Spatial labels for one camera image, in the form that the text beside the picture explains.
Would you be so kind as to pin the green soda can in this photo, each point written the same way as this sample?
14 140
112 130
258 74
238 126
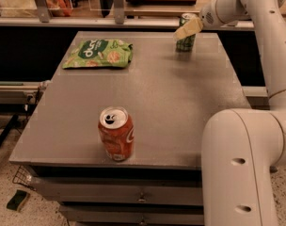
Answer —
186 44

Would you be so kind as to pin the upper grey drawer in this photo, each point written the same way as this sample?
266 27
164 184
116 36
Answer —
118 191

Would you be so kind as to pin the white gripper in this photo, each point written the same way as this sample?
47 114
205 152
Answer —
208 17

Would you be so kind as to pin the green chip bag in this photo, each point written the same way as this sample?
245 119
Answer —
100 53

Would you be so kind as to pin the metal shelf rail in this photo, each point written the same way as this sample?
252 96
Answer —
158 24

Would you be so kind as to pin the red coke can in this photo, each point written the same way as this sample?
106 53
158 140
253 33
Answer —
117 132

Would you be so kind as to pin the grey drawer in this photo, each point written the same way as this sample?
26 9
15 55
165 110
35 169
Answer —
133 215
118 191

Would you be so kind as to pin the wire basket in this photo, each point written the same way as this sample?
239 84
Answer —
22 178

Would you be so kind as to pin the orange snack bag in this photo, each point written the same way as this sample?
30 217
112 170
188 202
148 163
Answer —
60 8

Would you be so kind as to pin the lower grey drawer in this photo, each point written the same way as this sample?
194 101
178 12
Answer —
133 215

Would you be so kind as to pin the green yellow sponge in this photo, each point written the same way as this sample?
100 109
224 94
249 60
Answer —
18 200

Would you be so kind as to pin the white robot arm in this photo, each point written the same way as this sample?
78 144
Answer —
240 146

